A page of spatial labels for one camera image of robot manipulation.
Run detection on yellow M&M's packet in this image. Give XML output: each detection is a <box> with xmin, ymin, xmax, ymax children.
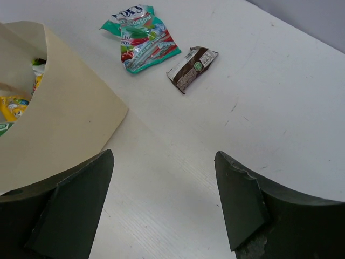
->
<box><xmin>1</xmin><ymin>74</ymin><xmax>43</xmax><ymax>122</ymax></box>

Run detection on beige paper bag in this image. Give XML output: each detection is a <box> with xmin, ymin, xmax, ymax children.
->
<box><xmin>1</xmin><ymin>21</ymin><xmax>128</xmax><ymax>193</ymax></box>

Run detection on teal Fox's candy bag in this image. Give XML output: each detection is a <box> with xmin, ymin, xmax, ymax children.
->
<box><xmin>100</xmin><ymin>5</ymin><xmax>181</xmax><ymax>74</ymax></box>

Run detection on yellow green snack packet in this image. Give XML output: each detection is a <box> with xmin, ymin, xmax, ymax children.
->
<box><xmin>1</xmin><ymin>58</ymin><xmax>46</xmax><ymax>135</ymax></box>

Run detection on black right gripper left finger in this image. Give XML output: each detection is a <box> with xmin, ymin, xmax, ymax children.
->
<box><xmin>1</xmin><ymin>149</ymin><xmax>114</xmax><ymax>258</ymax></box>

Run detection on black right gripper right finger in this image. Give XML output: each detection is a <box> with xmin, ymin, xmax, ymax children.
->
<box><xmin>215</xmin><ymin>151</ymin><xmax>344</xmax><ymax>258</ymax></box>

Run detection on brown chocolate bar wrapper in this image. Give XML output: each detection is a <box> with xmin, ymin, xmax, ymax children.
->
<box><xmin>167</xmin><ymin>46</ymin><xmax>219</xmax><ymax>94</ymax></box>

